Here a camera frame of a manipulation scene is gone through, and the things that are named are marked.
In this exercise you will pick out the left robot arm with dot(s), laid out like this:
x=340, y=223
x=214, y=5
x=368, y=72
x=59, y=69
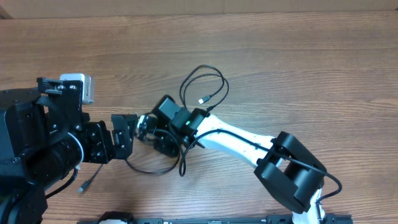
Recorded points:
x=45, y=136

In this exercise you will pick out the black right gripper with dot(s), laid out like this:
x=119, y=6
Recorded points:
x=165, y=147

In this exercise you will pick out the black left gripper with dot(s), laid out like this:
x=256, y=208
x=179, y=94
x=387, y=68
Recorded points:
x=102, y=153

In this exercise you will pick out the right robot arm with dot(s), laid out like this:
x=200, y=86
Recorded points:
x=285, y=167

